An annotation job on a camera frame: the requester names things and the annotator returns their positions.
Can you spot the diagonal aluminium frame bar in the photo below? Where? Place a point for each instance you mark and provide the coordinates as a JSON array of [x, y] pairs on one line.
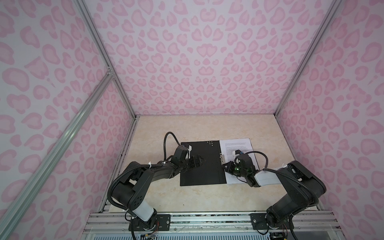
[[20, 205]]

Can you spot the blue folder black inside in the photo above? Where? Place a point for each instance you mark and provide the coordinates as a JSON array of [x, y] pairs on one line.
[[210, 172]]

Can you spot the corner aluminium post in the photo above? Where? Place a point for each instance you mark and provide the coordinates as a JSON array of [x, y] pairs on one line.
[[328, 19], [91, 26]]

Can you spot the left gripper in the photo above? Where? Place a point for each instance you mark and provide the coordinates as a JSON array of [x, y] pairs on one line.
[[193, 165]]

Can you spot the left corner aluminium post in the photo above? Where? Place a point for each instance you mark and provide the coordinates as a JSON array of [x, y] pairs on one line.
[[91, 26]]

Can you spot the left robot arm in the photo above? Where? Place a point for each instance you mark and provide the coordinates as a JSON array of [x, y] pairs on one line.
[[128, 190]]

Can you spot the right corner aluminium post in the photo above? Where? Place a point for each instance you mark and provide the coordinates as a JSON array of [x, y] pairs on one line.
[[328, 19]]

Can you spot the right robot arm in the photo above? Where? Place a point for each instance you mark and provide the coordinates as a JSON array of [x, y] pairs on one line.
[[303, 188]]

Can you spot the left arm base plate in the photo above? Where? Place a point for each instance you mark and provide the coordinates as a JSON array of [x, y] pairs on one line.
[[159, 222]]

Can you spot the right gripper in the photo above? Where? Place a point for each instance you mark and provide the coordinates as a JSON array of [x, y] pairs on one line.
[[230, 166]]

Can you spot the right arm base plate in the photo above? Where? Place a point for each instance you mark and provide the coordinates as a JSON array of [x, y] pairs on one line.
[[259, 222]]

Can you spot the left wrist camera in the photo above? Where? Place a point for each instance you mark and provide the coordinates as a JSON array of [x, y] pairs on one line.
[[182, 153]]

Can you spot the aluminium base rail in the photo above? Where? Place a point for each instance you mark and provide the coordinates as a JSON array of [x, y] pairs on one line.
[[308, 225]]

